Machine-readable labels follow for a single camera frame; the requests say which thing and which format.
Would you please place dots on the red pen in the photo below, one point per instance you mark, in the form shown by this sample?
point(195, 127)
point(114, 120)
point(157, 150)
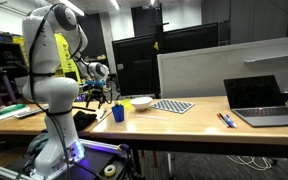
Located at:
point(222, 120)

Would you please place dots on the black shelf unit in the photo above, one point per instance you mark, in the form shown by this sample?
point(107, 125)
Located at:
point(0, 56)

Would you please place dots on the black cloth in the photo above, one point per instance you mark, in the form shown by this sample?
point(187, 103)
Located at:
point(84, 119)

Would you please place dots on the thin black stick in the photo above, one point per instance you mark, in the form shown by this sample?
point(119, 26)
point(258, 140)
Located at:
point(84, 108)

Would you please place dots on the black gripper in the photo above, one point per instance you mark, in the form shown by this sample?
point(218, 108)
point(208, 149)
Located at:
point(96, 90)

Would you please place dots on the teal cloth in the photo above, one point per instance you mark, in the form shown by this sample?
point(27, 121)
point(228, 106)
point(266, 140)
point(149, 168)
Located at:
point(37, 143)

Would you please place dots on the green flat tool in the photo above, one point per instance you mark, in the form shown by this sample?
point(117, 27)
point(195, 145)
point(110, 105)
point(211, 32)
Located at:
point(9, 109)

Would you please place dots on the white bowl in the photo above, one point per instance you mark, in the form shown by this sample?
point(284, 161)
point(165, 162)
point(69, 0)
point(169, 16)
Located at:
point(141, 102)

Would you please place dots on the gray open laptop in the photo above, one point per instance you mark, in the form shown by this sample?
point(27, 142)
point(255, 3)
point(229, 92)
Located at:
point(260, 100)

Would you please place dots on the long ceiling light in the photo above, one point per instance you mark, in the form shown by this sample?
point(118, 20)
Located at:
point(114, 4)
point(71, 7)

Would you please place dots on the black pen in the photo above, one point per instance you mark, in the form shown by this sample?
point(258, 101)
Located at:
point(224, 119)

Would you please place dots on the checkerboard calibration mat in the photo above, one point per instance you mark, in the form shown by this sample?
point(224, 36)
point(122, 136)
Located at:
point(172, 105)

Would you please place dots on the blue pen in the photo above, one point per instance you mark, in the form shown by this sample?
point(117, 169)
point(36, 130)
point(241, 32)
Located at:
point(231, 121)

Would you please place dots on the gray partition ledge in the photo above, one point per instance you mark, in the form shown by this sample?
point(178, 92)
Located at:
point(272, 57)

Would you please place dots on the aluminium frame rail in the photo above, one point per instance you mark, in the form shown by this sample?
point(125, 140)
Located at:
point(100, 146)
point(4, 173)

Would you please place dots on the white partition board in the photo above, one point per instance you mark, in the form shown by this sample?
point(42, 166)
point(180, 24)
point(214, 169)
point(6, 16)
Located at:
point(217, 70)

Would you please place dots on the blue plastic cup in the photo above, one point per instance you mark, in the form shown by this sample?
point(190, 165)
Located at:
point(118, 114)

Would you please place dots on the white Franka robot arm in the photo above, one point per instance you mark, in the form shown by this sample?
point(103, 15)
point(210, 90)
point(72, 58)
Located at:
point(57, 93)

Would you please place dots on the yellow plastic bowl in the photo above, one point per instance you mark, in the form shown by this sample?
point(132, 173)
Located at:
point(127, 104)

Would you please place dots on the gray keyboard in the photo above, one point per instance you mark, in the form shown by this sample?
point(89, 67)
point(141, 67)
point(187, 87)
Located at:
point(29, 113)

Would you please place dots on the large black screen panel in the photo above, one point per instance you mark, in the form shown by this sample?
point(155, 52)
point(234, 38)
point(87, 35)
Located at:
point(137, 66)

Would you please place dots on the white tape roll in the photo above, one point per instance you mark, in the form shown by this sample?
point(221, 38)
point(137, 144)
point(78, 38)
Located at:
point(109, 170)

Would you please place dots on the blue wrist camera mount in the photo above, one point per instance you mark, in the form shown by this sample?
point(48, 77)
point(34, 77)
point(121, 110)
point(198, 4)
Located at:
point(95, 83)

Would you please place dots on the yellow storage shelving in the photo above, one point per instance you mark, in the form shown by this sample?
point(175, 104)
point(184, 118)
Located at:
point(64, 63)

